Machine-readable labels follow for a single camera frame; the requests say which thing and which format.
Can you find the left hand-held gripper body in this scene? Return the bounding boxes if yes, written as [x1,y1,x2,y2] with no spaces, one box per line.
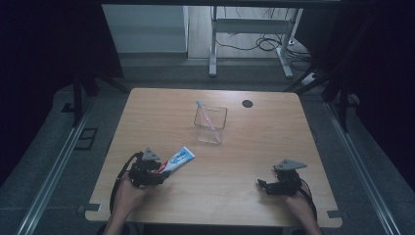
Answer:
[127,147,166,190]

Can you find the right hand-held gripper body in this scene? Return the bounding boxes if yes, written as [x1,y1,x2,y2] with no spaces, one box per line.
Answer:
[271,159,308,198]

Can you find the white and blue toothpaste tube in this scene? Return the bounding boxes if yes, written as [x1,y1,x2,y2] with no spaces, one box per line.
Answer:
[158,145,197,174]

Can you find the clear plastic container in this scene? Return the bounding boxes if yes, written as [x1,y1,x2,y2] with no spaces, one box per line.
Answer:
[193,103,229,146]

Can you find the pink toothbrush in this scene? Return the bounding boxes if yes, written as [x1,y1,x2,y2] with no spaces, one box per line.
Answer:
[195,99,223,144]

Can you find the person's left hand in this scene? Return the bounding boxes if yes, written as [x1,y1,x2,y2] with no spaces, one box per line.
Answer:
[113,174,155,220]

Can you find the black metal stand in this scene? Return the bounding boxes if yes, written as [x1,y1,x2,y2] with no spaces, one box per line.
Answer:
[283,70,360,134]
[61,70,131,129]

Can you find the white power strip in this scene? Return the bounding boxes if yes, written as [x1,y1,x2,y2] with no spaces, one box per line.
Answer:
[300,72,319,87]

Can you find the white cabinet panel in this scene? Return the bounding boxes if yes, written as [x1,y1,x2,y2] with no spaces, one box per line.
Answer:
[101,4,190,55]

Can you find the dark curtain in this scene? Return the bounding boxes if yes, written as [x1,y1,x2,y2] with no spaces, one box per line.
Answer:
[0,0,125,189]
[295,0,415,192]

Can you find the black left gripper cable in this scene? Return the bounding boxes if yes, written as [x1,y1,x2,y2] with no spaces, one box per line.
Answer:
[109,151,145,216]

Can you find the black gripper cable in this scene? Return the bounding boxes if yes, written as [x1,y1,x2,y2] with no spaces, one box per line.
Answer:
[299,177,319,223]
[109,151,145,216]

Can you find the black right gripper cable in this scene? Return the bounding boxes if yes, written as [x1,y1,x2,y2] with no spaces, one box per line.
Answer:
[299,177,319,223]

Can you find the silver floor rail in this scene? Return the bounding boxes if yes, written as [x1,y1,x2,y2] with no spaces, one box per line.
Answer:
[15,97,96,235]
[324,101,403,235]

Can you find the black floor cables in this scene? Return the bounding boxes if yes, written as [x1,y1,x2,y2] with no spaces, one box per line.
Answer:
[215,7,315,72]

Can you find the white metal desk frame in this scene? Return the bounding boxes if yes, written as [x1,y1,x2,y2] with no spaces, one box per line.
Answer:
[207,5,305,80]

